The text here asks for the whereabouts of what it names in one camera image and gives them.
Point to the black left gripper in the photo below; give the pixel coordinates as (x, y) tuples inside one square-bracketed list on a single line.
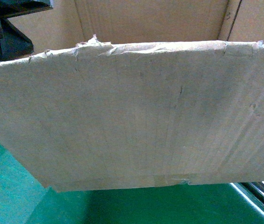
[(13, 43)]

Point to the large cardboard box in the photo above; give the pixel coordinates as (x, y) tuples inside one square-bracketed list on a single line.
[(139, 93)]

